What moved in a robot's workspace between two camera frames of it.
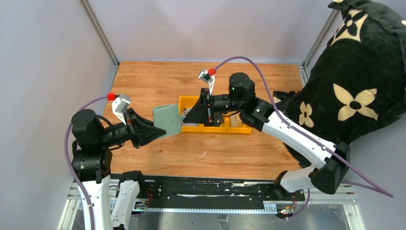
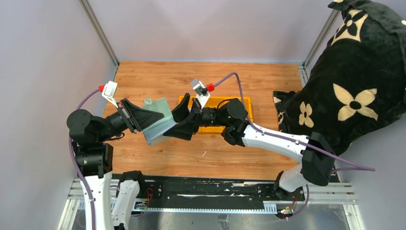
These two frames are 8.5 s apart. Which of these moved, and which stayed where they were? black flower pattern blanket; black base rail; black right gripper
Moved: black right gripper
Stayed: black base rail; black flower pattern blanket
